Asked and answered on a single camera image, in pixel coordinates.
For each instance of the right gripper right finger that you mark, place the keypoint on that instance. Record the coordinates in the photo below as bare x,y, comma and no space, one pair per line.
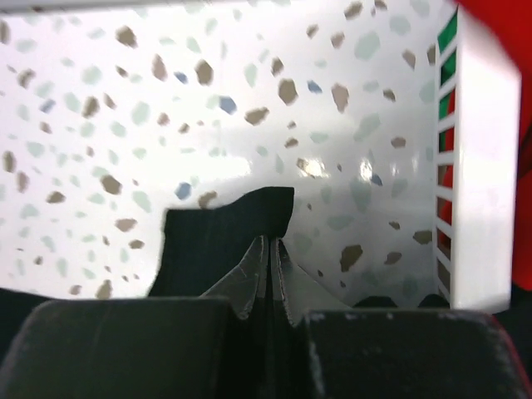
324,349

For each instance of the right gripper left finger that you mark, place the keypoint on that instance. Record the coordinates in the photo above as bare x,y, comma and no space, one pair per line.
210,346

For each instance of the white plastic laundry basket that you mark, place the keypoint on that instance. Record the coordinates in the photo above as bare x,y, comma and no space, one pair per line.
473,251

